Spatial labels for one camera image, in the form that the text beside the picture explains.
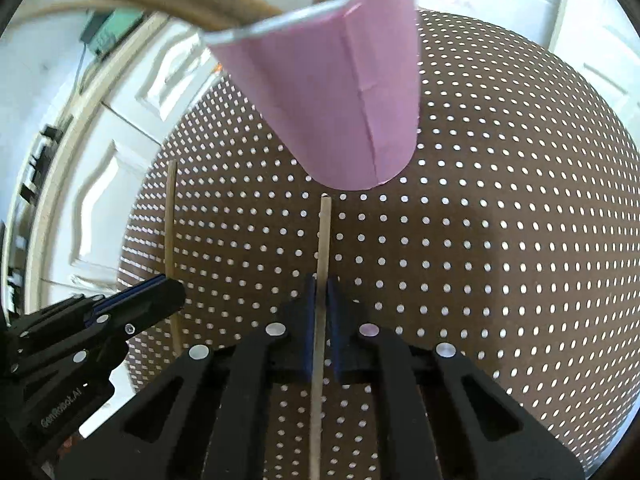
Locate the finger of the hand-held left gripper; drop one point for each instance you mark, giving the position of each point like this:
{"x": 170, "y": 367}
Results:
{"x": 150, "y": 302}
{"x": 60, "y": 317}

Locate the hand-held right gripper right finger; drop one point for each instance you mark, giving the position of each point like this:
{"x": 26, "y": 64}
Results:
{"x": 334, "y": 330}

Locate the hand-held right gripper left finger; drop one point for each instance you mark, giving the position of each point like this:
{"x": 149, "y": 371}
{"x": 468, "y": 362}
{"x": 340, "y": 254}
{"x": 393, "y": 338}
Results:
{"x": 309, "y": 330}

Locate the pink paper cup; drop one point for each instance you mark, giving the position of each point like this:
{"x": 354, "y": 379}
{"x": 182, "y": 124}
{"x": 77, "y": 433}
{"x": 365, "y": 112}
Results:
{"x": 325, "y": 100}

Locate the white cabinet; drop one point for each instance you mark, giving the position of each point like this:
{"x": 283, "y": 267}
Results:
{"x": 115, "y": 185}

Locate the brown polka dot tablecloth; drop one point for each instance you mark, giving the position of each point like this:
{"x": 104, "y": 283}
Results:
{"x": 500, "y": 210}

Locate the green board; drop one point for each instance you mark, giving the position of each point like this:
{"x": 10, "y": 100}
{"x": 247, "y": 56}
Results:
{"x": 107, "y": 30}

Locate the white panelled door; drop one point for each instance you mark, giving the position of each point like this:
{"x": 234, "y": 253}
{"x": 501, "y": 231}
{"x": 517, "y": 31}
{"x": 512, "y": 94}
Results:
{"x": 600, "y": 60}

